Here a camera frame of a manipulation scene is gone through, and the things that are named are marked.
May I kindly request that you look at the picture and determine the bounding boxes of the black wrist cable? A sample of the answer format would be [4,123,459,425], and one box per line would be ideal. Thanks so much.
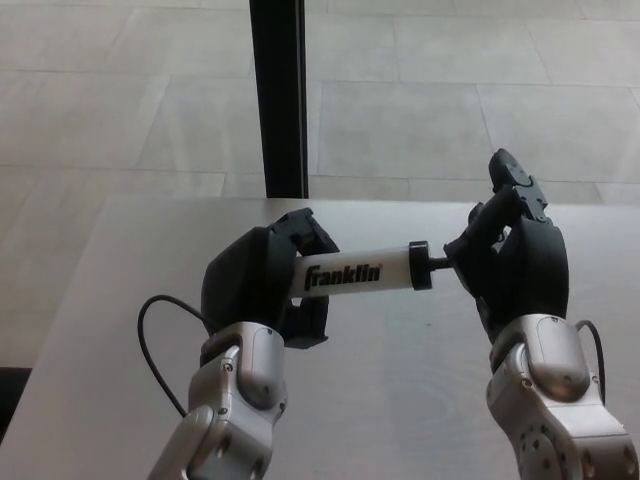
[137,294,219,419]
[574,319,607,406]

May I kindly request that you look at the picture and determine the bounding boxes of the black vertical metal post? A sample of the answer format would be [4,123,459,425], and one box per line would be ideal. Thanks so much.
[248,0,310,199]

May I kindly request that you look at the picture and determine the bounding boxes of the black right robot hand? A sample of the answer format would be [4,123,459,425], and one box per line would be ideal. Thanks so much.
[443,148,571,346]

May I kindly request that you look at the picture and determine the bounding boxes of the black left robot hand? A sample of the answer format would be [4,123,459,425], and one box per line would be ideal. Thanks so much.
[199,208,342,351]

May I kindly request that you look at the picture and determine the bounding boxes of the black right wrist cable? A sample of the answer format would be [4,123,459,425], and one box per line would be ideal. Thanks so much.
[574,319,607,406]

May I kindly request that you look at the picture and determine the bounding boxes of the white Franklin hand air pump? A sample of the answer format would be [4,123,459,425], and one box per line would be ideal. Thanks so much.
[291,187,521,301]

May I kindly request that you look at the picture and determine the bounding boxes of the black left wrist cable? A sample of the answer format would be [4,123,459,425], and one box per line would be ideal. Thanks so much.
[137,294,219,419]

